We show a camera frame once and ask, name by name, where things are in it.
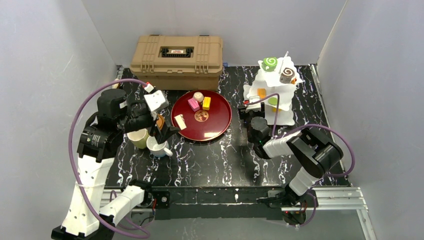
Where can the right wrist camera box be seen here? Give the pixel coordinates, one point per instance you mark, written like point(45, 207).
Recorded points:
point(253, 103)

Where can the pink toy cake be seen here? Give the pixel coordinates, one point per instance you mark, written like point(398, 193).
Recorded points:
point(193, 104)

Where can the white round toy mochi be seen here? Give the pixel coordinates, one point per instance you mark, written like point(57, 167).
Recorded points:
point(198, 96)

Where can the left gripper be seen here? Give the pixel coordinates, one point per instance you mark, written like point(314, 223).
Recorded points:
point(159, 129)

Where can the white tiered cake stand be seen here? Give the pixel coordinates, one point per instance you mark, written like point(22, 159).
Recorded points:
point(271, 82)

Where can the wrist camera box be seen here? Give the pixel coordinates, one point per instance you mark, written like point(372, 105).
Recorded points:
point(155, 99)
point(253, 103)

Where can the green toy macaron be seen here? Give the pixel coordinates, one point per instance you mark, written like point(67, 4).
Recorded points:
point(273, 101)

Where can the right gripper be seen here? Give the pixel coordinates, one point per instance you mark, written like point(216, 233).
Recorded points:
point(251, 112)

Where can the brown swirl roll cake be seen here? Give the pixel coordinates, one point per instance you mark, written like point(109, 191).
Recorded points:
point(288, 76)

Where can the white toy cake slice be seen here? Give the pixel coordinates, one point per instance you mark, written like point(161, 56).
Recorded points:
point(180, 121)

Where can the white grey mug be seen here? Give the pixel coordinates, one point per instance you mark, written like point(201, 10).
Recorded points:
point(158, 149)

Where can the yellow toy cake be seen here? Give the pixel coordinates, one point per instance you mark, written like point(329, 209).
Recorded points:
point(206, 103)

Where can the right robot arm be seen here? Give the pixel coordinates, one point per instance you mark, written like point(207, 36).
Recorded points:
point(316, 152)

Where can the tan plastic toolbox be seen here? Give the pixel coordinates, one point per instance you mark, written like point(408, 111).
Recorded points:
point(179, 62)

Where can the yellow triangle cake slice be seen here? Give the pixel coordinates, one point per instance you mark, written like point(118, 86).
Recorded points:
point(274, 109)

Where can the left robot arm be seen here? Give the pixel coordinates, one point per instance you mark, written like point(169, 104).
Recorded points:
point(97, 148)

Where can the green swirl roll cake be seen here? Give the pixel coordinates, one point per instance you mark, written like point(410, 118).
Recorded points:
point(269, 64)

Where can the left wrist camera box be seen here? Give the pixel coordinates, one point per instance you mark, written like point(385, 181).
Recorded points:
point(155, 99)

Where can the red round tray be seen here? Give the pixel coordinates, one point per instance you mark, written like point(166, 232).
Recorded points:
point(203, 125)

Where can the orange toy cake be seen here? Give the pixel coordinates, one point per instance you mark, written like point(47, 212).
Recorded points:
point(262, 93)

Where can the yellow green mug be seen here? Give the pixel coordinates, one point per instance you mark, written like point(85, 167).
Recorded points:
point(139, 138)

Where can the wooden coaster stack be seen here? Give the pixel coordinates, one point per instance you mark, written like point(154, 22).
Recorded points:
point(160, 121)

